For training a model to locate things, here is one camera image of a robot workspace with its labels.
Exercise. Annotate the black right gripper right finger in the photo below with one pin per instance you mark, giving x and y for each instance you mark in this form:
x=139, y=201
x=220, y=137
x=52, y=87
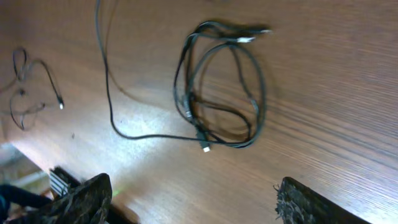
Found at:
x=299, y=204

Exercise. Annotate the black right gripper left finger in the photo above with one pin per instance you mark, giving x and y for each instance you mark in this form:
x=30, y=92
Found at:
x=86, y=204

